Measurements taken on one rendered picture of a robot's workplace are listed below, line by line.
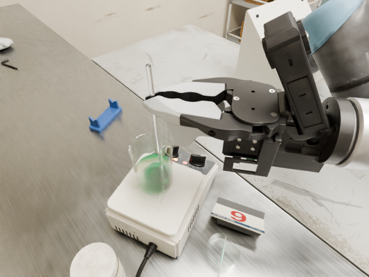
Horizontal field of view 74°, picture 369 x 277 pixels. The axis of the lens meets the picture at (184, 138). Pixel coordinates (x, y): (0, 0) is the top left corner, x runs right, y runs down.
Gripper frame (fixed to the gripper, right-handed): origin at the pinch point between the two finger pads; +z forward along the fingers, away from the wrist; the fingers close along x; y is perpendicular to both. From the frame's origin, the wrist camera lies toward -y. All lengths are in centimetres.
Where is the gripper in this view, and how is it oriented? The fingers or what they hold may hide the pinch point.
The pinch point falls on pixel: (154, 96)
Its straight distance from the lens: 28.2
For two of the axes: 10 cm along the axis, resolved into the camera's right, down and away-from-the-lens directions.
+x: 1.9, -7.0, 6.8
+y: 0.2, 7.0, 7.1
